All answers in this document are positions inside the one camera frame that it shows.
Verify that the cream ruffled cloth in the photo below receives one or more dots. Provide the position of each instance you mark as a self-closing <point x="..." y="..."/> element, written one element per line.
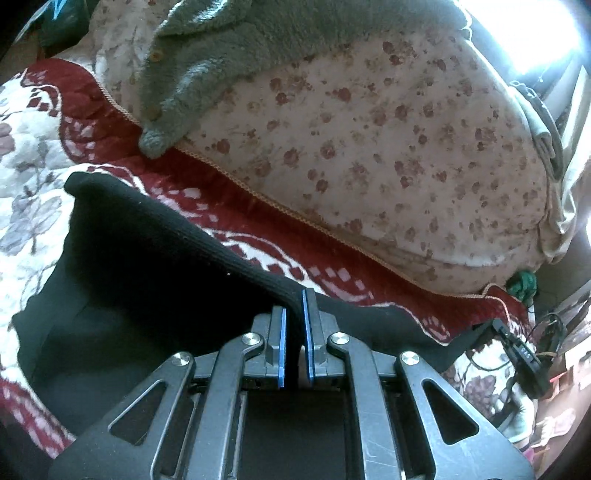
<point x="570" y="207"/>

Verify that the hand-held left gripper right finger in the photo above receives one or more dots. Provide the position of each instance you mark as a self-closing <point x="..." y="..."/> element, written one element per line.
<point x="308" y="341"/>

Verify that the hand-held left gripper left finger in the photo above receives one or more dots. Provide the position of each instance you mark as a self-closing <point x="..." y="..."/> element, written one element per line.
<point x="281" y="346"/>

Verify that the grey folded cloth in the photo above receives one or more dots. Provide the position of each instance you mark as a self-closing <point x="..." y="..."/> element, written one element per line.
<point x="545" y="134"/>

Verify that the black pants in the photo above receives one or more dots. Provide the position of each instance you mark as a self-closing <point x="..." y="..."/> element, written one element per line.
<point x="138" y="277"/>

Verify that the red white floral blanket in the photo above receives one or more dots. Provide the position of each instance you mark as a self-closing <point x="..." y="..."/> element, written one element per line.
<point x="37" y="184"/>

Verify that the teal bag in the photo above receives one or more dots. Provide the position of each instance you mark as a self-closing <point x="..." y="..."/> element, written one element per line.
<point x="60" y="18"/>

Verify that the green knotted object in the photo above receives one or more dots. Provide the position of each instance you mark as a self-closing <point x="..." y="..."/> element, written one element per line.
<point x="521" y="284"/>

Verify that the pink floral quilt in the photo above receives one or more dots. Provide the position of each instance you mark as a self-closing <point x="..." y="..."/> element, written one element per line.
<point x="392" y="161"/>

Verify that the grey fleece jacket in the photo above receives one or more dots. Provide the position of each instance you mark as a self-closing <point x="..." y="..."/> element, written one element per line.
<point x="258" y="37"/>

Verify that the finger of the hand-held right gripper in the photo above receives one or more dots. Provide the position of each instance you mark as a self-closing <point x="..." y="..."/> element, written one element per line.
<point x="482" y="331"/>

